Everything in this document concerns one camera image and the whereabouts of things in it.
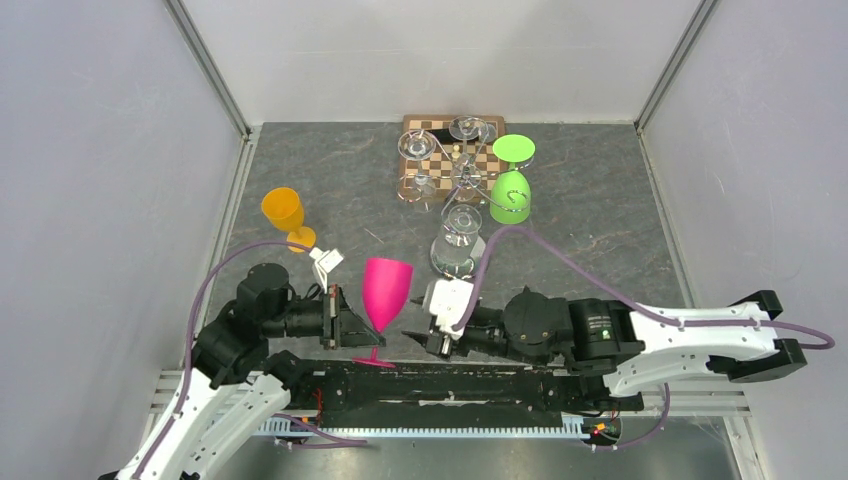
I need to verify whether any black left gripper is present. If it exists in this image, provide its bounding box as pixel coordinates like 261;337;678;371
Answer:
264;282;386;348

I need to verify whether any pink plastic wine glass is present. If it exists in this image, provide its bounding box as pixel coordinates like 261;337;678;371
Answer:
362;257;414;334

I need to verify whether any orange plastic wine glass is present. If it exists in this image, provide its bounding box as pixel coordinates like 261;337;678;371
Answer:
260;187;317;253

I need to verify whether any green plastic wine glass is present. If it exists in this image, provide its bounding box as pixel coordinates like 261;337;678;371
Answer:
490;134;536;225

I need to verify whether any chrome wine glass rack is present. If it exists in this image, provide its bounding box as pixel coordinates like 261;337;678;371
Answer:
397;115;533;285

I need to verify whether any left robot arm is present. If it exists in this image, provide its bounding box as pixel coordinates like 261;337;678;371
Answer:
107;263;386;479

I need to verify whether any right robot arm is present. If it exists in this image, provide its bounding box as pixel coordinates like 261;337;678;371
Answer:
406;280;807;408

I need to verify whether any clear ribbed wine glass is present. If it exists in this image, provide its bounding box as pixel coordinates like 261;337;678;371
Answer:
446;116;489;199

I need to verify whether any wooden chess board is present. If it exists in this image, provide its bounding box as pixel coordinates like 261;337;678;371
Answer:
399;114;508;200

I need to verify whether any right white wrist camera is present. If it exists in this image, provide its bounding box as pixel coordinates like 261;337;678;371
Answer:
410;279;474;340

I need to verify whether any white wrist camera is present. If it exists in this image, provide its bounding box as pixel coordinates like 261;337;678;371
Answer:
309;247;344;293
410;279;474;340

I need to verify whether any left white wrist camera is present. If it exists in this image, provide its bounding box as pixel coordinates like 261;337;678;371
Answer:
309;247;344;293

